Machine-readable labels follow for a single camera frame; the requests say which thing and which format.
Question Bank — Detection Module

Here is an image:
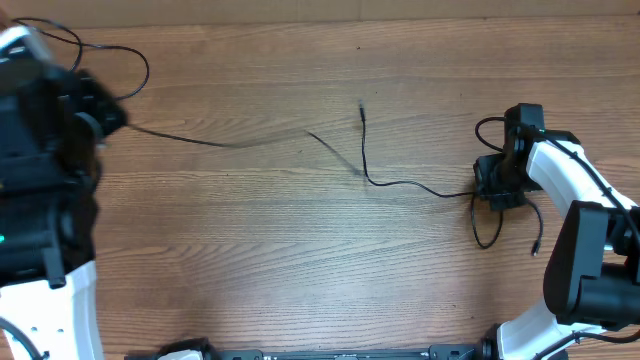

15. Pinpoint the black usb cable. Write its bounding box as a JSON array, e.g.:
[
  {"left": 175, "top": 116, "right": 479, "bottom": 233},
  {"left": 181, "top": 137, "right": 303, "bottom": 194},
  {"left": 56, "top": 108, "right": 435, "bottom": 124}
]
[{"left": 358, "top": 98, "right": 545, "bottom": 257}]

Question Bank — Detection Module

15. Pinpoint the separated black cable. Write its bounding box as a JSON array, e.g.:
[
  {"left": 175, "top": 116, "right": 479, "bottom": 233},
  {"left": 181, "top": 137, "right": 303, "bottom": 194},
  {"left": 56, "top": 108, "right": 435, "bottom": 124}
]
[
  {"left": 12, "top": 17, "right": 151, "bottom": 103},
  {"left": 124, "top": 123, "right": 364, "bottom": 176}
]

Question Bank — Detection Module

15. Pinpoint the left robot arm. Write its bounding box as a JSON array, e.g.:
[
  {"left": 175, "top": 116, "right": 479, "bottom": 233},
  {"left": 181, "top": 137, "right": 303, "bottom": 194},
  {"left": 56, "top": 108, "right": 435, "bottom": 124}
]
[{"left": 1, "top": 26, "right": 127, "bottom": 359}]

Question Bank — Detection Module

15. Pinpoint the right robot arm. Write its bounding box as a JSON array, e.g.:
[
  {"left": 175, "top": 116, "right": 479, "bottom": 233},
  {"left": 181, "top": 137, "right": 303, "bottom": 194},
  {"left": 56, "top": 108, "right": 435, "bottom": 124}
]
[{"left": 467, "top": 103, "right": 639, "bottom": 359}]

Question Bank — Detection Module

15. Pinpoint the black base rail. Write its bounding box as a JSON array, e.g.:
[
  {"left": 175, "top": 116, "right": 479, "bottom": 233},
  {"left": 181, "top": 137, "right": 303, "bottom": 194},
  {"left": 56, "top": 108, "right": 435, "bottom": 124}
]
[{"left": 124, "top": 343, "right": 494, "bottom": 360}]

